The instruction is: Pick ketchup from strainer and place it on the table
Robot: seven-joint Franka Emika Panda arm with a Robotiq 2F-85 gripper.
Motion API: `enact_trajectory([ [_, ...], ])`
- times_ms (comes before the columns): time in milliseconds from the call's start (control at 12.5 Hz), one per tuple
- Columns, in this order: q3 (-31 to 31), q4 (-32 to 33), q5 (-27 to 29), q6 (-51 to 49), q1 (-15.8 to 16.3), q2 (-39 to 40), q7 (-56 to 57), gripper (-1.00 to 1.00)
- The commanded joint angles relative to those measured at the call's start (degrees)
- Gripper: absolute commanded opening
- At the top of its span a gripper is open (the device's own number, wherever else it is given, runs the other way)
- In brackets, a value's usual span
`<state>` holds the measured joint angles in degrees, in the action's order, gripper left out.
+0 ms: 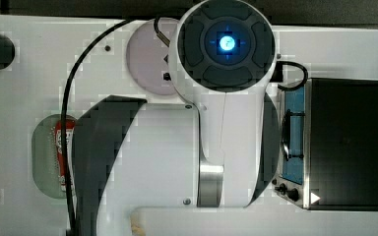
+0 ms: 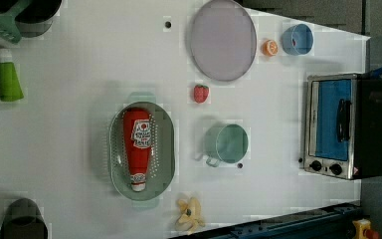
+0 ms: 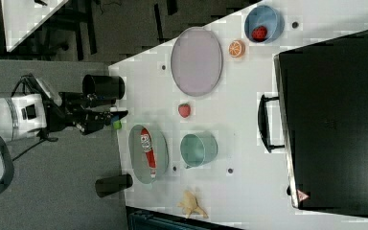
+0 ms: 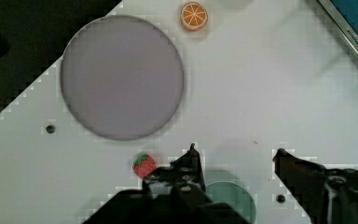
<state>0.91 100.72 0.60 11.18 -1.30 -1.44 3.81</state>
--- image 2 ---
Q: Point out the red plush ketchup bottle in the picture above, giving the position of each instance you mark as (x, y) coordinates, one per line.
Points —
(138, 143)

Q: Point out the green oval strainer basket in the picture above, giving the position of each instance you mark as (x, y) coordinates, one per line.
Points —
(161, 166)

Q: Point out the red toy strawberry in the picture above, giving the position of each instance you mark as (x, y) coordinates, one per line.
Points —
(201, 93)

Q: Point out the large grey round plate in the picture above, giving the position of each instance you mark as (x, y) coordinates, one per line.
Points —
(223, 40)

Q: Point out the yellow peeled banana toy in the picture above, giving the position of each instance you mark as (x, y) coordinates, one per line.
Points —
(190, 215)

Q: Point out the orange slice toy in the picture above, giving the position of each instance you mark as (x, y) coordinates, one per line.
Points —
(270, 48)

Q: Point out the blue cup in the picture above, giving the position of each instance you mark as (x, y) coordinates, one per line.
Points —
(304, 37)

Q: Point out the black silver toaster oven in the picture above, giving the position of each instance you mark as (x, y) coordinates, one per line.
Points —
(343, 127)

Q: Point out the green bottle white cap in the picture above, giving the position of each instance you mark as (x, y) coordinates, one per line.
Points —
(10, 89)

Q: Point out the black pot bottom corner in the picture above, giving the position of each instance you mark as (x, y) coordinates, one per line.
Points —
(23, 220)

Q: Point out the yellow red toy object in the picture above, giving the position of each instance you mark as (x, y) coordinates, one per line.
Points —
(363, 230)

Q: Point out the green plastic spatula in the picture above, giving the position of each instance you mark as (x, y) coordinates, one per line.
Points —
(8, 29)

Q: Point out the teal mug with handle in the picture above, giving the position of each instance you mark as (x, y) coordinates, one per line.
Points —
(225, 143)

